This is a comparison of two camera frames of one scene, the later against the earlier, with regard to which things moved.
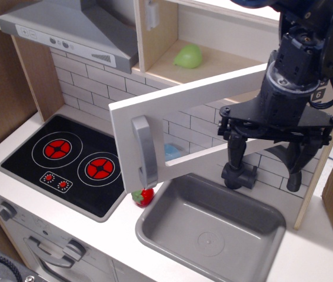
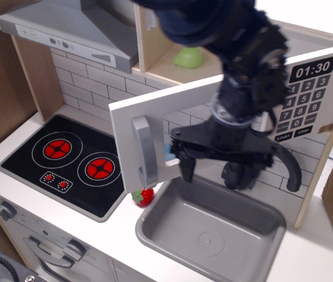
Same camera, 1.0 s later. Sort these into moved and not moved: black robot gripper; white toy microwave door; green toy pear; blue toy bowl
Moved: black robot gripper
Not moved: blue toy bowl; green toy pear; white toy microwave door
